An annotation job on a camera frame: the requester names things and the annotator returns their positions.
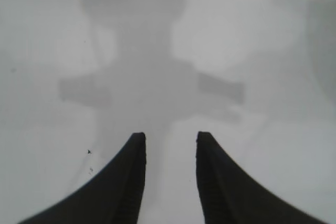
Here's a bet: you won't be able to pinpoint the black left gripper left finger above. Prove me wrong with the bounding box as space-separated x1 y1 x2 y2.
17 131 146 224

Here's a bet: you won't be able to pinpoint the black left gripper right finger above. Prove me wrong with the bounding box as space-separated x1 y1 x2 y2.
196 131 330 224

